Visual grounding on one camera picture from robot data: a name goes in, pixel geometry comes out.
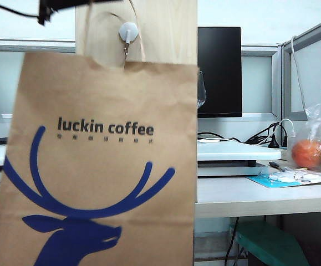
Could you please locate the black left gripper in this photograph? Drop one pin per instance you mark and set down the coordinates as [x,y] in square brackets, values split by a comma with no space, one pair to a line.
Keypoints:
[52,5]

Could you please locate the brown luckin coffee paper bag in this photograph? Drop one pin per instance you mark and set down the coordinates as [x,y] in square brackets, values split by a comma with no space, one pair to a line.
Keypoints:
[93,177]

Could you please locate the blue hook packaging card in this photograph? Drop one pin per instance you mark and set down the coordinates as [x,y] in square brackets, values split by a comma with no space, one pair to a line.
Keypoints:
[268,181]

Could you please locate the clear plastic bag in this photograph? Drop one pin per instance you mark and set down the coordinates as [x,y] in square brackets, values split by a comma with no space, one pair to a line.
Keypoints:
[319,116]

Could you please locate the light wooden board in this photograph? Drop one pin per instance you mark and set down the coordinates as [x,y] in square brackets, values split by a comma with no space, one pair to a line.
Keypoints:
[168,33]

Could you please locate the clear wine glass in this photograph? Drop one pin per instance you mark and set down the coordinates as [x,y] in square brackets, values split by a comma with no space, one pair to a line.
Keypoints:
[201,91]

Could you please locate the black computer monitor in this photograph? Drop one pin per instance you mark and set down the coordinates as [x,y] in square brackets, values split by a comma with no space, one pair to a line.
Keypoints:
[221,72]

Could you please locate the black pen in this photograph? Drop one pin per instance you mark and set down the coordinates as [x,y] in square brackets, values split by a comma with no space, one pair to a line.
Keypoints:
[276,165]

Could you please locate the orange ball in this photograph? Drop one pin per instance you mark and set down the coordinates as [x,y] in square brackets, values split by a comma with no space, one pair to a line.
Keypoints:
[306,153]

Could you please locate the green plastic stool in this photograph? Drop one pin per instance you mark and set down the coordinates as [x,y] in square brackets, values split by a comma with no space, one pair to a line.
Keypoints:
[268,243]

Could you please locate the white adhesive wall hook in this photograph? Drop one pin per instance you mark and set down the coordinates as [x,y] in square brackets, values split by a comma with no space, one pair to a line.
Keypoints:
[128,31]

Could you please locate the grey office partition frame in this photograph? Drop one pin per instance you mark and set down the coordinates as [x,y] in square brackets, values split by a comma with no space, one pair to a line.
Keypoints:
[285,83]

